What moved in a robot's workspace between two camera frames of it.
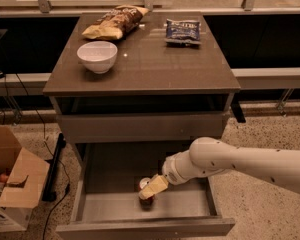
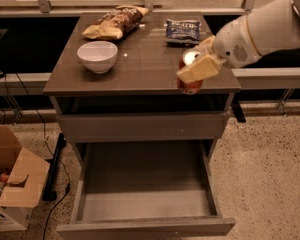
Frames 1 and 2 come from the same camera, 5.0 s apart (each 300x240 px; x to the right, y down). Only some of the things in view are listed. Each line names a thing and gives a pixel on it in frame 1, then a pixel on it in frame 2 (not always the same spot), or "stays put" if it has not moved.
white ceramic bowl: [98, 56] stays put
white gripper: [170, 172] → [232, 47]
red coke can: [145, 203] → [188, 57]
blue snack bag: [183, 32] stays put
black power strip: [50, 188] stays put
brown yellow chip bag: [114, 24] stays put
